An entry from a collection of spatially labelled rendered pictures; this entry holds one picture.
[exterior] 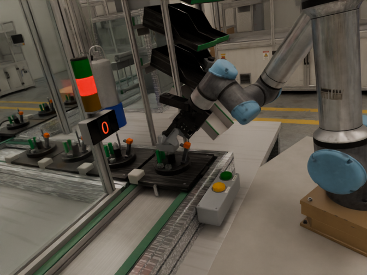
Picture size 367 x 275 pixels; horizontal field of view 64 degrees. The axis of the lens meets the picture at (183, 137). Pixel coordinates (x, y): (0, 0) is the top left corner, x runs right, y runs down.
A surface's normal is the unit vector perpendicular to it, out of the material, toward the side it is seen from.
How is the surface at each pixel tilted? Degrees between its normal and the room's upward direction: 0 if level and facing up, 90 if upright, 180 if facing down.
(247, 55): 90
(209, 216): 90
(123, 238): 0
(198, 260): 0
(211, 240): 0
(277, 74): 102
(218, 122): 45
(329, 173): 96
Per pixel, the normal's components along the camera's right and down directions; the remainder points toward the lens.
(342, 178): -0.68, 0.47
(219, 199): -0.15, -0.91
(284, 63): -0.45, 0.57
